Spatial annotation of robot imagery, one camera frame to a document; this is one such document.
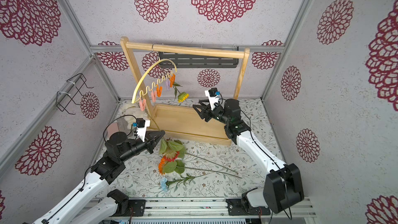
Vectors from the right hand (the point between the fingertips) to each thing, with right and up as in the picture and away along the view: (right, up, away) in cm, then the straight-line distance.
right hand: (195, 102), depth 72 cm
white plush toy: (-47, -1, +33) cm, 57 cm away
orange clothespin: (-19, +6, +7) cm, 21 cm away
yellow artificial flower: (-9, +5, +25) cm, 27 cm away
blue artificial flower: (-15, -40, +5) cm, 43 cm away
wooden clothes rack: (-11, -11, +38) cm, 41 cm away
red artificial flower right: (-11, -22, +1) cm, 25 cm away
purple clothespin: (-16, +11, +12) cm, 23 cm away
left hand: (-14, -14, -2) cm, 20 cm away
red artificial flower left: (-8, -25, +6) cm, 27 cm away
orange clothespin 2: (-14, +14, +18) cm, 27 cm away
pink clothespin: (-20, +3, +1) cm, 20 cm away
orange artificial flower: (-15, -33, +9) cm, 38 cm away
